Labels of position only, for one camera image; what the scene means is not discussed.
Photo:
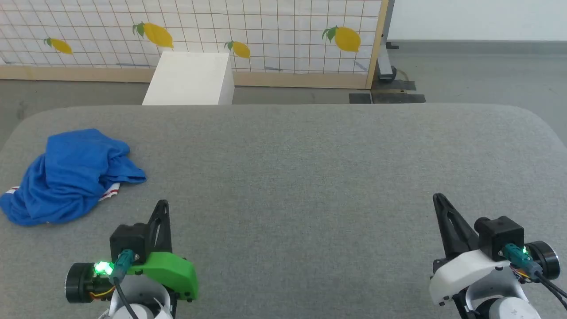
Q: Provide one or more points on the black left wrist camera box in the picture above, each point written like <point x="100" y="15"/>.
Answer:
<point x="128" y="239"/>

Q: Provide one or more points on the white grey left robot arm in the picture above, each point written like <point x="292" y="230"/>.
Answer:
<point x="141" y="301"/>

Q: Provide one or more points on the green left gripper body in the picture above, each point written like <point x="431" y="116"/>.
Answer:
<point x="170" y="272"/>

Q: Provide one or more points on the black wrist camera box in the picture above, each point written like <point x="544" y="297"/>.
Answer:
<point x="128" y="239"/>
<point x="498" y="232"/>

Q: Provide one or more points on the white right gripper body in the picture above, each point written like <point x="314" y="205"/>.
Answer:
<point x="465" y="270"/>

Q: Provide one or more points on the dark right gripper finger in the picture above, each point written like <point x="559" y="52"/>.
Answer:
<point x="465" y="239"/>
<point x="445" y="239"/>

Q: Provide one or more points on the large black floor mat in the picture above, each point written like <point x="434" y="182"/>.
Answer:
<point x="396" y="96"/>

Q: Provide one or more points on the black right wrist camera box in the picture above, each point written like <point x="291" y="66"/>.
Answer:
<point x="498" y="232"/>

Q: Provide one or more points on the lemon-print grid panel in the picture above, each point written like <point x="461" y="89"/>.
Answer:
<point x="266" y="26"/>

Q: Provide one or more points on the blue basketball jersey number 23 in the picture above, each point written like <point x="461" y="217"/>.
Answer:
<point x="66" y="177"/>

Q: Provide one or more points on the white box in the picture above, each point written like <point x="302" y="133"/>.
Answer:
<point x="190" y="79"/>

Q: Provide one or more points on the small black floor mat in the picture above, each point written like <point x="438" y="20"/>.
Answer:
<point x="359" y="98"/>

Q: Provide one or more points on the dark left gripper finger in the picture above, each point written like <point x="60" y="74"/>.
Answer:
<point x="166" y="239"/>
<point x="153" y="235"/>

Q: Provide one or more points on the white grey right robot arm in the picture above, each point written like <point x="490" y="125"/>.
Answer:
<point x="509" y="305"/>

